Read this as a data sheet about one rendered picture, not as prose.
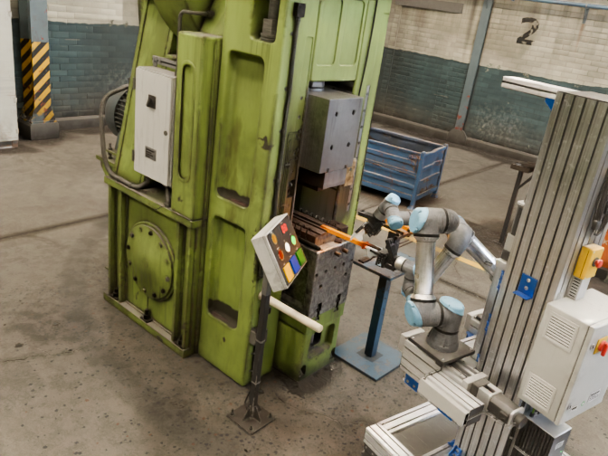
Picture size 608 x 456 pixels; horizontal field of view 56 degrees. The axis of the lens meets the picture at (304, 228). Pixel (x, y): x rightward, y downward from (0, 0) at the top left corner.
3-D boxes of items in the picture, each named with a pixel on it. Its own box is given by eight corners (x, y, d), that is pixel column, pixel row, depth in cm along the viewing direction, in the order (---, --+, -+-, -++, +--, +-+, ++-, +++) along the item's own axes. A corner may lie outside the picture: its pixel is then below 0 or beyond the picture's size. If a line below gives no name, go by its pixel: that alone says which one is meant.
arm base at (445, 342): (464, 347, 268) (470, 330, 265) (442, 356, 260) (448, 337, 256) (441, 331, 279) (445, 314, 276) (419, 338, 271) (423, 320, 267)
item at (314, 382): (361, 373, 377) (361, 371, 377) (303, 412, 335) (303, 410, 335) (316, 345, 400) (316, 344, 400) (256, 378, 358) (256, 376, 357)
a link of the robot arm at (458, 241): (481, 240, 275) (419, 313, 291) (475, 231, 286) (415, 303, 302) (462, 227, 273) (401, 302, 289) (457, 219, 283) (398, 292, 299)
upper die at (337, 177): (344, 184, 330) (346, 167, 326) (322, 189, 315) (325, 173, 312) (290, 164, 354) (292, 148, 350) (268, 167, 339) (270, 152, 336)
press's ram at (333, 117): (361, 165, 336) (373, 96, 321) (318, 174, 308) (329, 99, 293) (307, 146, 360) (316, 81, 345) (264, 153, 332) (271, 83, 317)
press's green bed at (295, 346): (334, 362, 385) (345, 301, 367) (298, 384, 358) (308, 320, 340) (275, 326, 417) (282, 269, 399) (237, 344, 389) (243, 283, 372)
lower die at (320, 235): (335, 240, 343) (337, 226, 340) (314, 247, 329) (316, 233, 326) (284, 216, 367) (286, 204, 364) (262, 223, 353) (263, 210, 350)
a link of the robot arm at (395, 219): (412, 221, 292) (406, 205, 299) (392, 220, 289) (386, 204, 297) (407, 232, 298) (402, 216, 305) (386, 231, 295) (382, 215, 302)
